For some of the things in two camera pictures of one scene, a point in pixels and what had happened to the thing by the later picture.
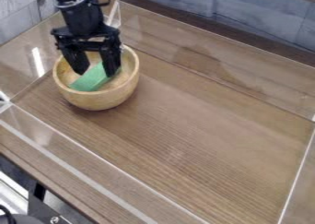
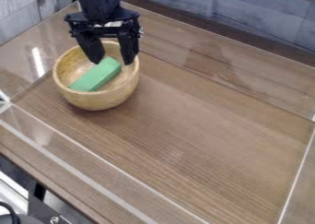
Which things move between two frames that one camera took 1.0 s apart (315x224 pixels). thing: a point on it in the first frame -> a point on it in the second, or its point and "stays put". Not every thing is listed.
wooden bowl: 116,90 stays put
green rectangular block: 91,80 stays put
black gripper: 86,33 -> 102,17
